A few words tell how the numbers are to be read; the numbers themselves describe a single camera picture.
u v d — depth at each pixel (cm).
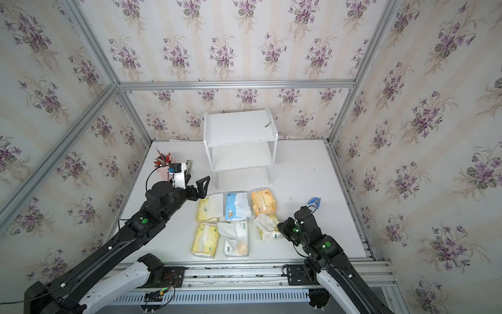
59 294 39
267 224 79
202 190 66
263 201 91
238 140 75
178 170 62
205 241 78
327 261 53
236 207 86
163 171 93
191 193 65
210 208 88
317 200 93
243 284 73
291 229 70
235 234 79
